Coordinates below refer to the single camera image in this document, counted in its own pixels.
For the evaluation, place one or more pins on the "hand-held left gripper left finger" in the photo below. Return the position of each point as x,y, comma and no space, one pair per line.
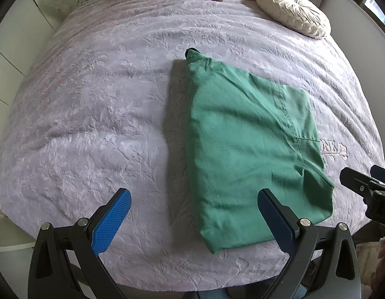
113,221

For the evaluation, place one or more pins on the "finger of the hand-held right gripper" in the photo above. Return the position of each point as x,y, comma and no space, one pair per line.
354,179
382,173

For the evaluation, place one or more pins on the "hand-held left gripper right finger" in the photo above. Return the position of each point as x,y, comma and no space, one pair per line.
276,221

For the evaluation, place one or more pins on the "green work jacket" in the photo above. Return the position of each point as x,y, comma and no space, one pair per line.
242,146

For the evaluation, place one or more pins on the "white round tub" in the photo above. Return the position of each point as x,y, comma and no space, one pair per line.
8,246

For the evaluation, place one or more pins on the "purple embossed blanket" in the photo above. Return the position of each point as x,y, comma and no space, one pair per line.
86,115

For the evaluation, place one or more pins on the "window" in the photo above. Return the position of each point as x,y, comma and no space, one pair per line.
370,3

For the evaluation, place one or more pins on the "cream round pleated pillow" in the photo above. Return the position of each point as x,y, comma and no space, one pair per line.
295,12

